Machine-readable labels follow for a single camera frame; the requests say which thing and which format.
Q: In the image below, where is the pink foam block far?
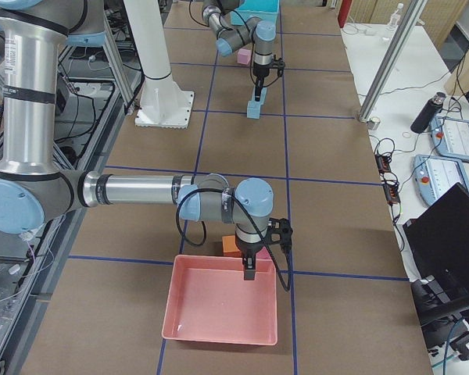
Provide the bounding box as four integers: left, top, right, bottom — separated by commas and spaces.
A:
256, 248, 271, 260

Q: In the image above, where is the pink foam block right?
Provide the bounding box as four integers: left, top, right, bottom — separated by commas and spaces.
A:
237, 48, 252, 66

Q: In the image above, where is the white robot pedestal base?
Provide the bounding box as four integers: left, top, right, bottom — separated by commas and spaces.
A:
124, 0, 195, 129

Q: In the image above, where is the blue teach pendant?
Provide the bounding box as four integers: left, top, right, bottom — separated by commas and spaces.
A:
430, 116, 469, 163
414, 155, 469, 205

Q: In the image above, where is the cyan plastic bin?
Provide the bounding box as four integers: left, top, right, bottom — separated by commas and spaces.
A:
229, 0, 280, 25

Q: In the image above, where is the red plastic bin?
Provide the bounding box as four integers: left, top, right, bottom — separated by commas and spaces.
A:
162, 255, 277, 345

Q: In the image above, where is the black laptop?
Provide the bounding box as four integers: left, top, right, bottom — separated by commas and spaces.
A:
402, 181, 469, 290

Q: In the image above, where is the black water bottle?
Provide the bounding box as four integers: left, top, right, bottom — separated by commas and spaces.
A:
410, 91, 446, 134

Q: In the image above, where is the pink foam block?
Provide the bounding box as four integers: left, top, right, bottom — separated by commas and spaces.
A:
237, 48, 252, 66
256, 248, 271, 260

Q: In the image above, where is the blue teach pendant near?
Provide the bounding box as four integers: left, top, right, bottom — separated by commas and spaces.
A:
414, 155, 469, 205

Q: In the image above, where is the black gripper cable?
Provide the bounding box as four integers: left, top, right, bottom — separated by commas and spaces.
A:
175, 188, 292, 293

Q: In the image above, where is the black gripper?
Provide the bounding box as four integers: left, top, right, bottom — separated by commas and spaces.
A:
235, 238, 265, 281
252, 62, 270, 102

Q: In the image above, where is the blue teach pendant far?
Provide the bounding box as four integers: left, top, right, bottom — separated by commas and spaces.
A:
430, 116, 469, 163

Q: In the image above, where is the orange foam block left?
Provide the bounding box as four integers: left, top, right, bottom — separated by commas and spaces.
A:
222, 235, 241, 258

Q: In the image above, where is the light blue foam block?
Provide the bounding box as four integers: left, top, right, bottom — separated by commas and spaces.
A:
246, 100, 262, 120
249, 87, 267, 106

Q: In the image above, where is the aluminium frame post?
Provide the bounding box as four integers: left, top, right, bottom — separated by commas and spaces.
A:
357, 0, 428, 123

